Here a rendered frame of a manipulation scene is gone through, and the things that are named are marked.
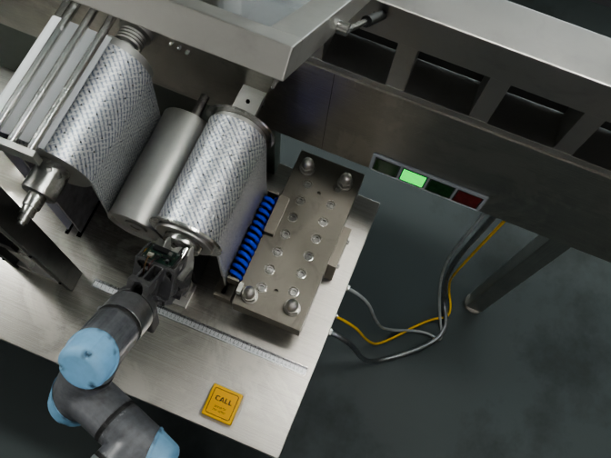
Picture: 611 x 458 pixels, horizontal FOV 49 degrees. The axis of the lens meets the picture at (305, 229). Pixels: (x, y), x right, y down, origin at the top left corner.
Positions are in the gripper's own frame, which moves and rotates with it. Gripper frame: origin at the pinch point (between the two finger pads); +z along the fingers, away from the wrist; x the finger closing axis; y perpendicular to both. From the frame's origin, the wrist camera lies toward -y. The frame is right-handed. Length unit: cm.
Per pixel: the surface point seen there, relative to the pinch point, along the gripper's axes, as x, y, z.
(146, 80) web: 19.1, 23.5, 15.2
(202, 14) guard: -11, 58, -47
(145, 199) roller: 12.3, 3.1, 8.5
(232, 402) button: -16.3, -37.7, 7.9
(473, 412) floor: -90, -86, 94
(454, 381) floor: -80, -81, 100
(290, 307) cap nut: -20.8, -12.9, 15.0
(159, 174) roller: 12.3, 6.9, 13.0
